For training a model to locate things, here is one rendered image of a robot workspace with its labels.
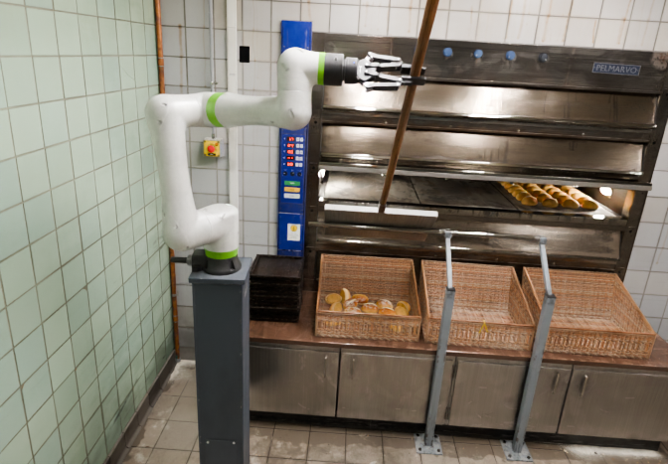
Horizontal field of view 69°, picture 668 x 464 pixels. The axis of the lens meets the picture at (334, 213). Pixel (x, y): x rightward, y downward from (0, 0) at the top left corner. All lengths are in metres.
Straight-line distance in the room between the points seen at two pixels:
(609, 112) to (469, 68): 0.80
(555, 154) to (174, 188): 2.09
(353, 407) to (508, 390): 0.83
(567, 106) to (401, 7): 1.04
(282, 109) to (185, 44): 1.49
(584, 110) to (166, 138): 2.19
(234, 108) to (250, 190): 1.32
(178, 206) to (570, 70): 2.14
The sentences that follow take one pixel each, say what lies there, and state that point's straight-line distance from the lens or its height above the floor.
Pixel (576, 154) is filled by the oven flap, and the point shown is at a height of 1.54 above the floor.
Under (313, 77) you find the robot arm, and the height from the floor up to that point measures 1.93.
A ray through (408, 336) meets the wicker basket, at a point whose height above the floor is 0.61.
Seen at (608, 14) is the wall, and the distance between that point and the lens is 3.00.
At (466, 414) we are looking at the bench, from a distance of 2.92.
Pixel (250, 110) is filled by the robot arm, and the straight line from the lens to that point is 1.55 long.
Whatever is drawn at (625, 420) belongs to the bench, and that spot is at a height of 0.22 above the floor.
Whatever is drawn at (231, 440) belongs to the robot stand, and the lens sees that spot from 2.26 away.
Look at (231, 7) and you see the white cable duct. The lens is 2.77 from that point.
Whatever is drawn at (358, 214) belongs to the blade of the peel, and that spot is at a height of 1.26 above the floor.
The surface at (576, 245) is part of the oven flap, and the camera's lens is 3.19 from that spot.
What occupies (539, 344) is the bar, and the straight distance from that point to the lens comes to 2.68.
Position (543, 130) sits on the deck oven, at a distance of 2.93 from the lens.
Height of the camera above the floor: 2.01
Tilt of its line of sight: 19 degrees down
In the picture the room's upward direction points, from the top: 3 degrees clockwise
